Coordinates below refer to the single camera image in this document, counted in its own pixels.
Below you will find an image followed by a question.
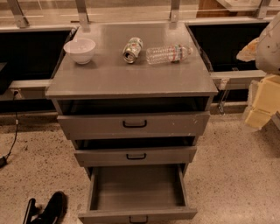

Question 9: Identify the grey top drawer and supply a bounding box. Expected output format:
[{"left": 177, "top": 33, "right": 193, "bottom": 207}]
[{"left": 58, "top": 112, "right": 210, "bottom": 140}]

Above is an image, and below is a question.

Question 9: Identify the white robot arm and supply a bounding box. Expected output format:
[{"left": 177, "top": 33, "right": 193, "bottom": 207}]
[{"left": 236, "top": 12, "right": 280, "bottom": 75}]

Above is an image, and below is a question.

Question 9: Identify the grey drawer cabinet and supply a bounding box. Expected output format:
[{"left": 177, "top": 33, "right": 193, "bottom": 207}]
[{"left": 45, "top": 22, "right": 219, "bottom": 179}]

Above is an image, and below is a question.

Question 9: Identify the grey bottom drawer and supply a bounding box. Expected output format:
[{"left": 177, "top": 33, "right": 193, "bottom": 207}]
[{"left": 79, "top": 164, "right": 197, "bottom": 224}]

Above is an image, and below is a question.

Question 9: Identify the black shoe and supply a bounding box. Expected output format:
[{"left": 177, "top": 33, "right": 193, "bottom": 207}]
[{"left": 31, "top": 191, "right": 67, "bottom": 224}]

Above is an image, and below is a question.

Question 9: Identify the crushed soda can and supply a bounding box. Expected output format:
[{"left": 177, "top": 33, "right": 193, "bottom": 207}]
[{"left": 122, "top": 37, "right": 144, "bottom": 64}]

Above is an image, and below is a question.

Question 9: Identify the grey middle drawer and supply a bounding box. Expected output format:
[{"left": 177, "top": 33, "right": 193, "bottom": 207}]
[{"left": 74, "top": 146, "right": 197, "bottom": 167}]

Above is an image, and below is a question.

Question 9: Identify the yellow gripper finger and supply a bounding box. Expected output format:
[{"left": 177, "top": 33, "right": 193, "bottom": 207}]
[{"left": 236, "top": 38, "right": 259, "bottom": 62}]

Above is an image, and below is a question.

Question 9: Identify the grey drawer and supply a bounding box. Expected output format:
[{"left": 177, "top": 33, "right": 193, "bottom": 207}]
[
  {"left": 58, "top": 112, "right": 210, "bottom": 140},
  {"left": 74, "top": 146, "right": 197, "bottom": 167},
  {"left": 79, "top": 164, "right": 197, "bottom": 224}
]

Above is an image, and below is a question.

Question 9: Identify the white bowl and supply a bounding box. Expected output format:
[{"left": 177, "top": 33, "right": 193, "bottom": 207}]
[{"left": 63, "top": 38, "right": 96, "bottom": 65}]

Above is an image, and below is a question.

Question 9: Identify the yellow cardboard box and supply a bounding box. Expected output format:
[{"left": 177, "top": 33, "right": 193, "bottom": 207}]
[{"left": 243, "top": 74, "right": 280, "bottom": 130}]

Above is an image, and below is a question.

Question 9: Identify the black power cable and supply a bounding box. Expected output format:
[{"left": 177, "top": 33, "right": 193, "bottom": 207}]
[{"left": 0, "top": 90, "right": 19, "bottom": 169}]

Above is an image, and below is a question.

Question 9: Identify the clear plastic water bottle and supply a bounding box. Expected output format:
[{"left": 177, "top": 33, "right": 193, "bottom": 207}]
[{"left": 146, "top": 44, "right": 193, "bottom": 65}]

